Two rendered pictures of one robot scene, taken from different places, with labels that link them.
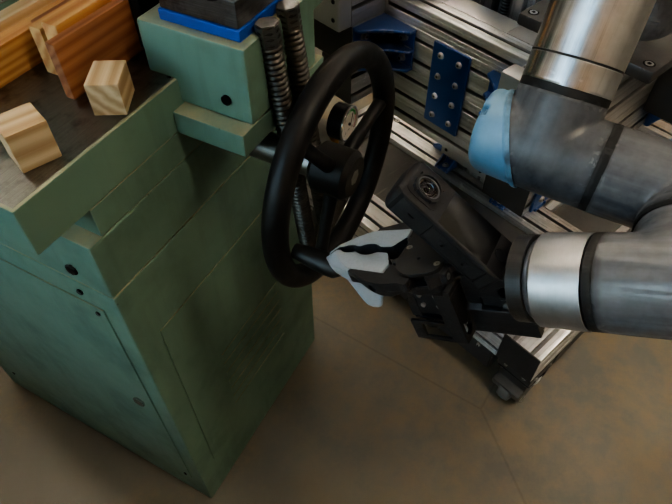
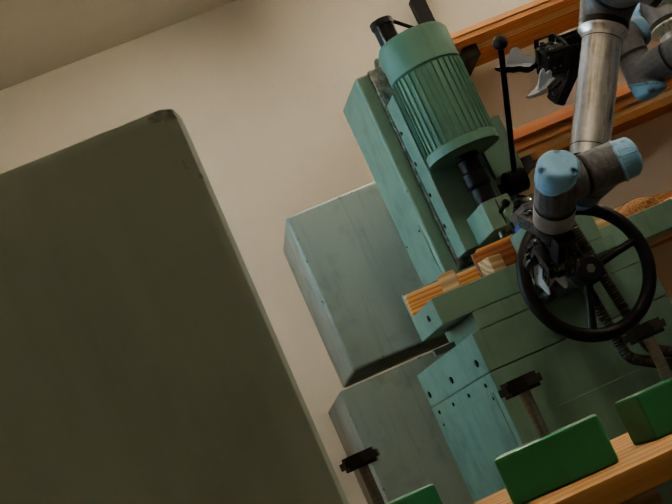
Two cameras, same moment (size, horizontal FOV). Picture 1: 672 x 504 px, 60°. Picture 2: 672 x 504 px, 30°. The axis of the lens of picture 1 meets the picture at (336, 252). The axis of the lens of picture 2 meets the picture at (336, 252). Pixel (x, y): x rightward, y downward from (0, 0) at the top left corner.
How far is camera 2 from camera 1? 2.28 m
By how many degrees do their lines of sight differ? 73
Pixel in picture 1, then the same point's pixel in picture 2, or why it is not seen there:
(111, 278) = (486, 357)
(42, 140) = (451, 278)
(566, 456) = not seen: outside the picture
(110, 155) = (483, 287)
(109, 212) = (483, 317)
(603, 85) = (580, 148)
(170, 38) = (516, 238)
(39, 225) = (443, 309)
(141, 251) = (508, 350)
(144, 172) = (506, 303)
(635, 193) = not seen: hidden behind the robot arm
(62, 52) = (477, 257)
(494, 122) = not seen: hidden behind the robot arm
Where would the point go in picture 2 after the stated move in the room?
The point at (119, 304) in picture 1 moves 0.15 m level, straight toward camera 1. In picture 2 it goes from (493, 377) to (478, 382)
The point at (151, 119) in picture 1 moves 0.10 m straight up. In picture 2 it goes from (509, 276) to (489, 234)
